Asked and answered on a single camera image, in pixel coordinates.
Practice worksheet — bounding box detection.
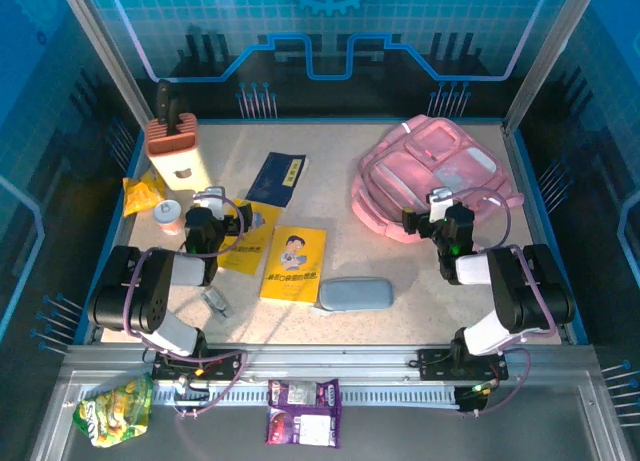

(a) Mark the yellow cartoon cover book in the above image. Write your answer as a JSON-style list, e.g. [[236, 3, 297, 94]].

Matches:
[[259, 224, 328, 304], [215, 196, 281, 276]]

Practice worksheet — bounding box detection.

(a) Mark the navy blue book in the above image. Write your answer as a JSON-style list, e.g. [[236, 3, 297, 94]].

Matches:
[[244, 151, 310, 210]]

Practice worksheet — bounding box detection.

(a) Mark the pink student backpack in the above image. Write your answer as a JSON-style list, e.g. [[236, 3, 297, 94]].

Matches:
[[351, 114, 525, 245]]

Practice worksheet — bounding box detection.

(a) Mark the grey pencil case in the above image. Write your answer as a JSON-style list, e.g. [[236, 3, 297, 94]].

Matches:
[[309, 276, 396, 316]]

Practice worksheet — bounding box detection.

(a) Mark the yellow snack bag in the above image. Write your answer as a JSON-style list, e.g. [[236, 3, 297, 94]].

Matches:
[[122, 168, 169, 218]]

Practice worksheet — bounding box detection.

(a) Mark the green chip bag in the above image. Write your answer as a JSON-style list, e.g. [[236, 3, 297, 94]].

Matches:
[[73, 373, 154, 449]]

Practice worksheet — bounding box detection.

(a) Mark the cream knife block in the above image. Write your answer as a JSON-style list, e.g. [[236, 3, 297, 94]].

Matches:
[[145, 112, 216, 198]]

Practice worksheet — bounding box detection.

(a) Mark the small grey metal clip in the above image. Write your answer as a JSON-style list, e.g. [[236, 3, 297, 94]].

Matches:
[[202, 286, 235, 320]]

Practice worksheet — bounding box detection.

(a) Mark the small purple snack packet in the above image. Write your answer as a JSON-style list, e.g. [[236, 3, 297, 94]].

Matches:
[[268, 379, 341, 408]]

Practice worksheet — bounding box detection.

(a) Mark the large purple snack packet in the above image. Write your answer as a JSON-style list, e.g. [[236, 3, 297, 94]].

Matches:
[[264, 405, 342, 450]]

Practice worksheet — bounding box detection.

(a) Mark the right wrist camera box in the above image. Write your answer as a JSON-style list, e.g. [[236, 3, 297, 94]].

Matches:
[[427, 187, 457, 223]]

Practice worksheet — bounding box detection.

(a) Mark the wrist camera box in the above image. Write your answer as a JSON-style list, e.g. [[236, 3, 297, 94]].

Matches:
[[427, 187, 457, 223], [192, 185, 227, 218]]

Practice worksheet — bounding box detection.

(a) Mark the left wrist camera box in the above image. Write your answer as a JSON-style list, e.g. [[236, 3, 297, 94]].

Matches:
[[192, 185, 227, 218]]

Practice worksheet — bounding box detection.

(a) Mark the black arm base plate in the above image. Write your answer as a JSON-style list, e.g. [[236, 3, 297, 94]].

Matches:
[[151, 348, 247, 382], [417, 348, 510, 382]]

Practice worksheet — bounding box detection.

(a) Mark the aluminium frame beam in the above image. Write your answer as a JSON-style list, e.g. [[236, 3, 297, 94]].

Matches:
[[64, 344, 599, 382]]

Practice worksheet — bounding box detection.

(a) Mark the slotted grey cable duct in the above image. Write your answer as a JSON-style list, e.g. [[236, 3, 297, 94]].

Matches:
[[149, 380, 461, 408]]

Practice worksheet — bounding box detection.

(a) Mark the aluminium frame post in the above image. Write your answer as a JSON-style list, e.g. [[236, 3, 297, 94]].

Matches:
[[53, 0, 156, 128], [502, 0, 601, 132]]

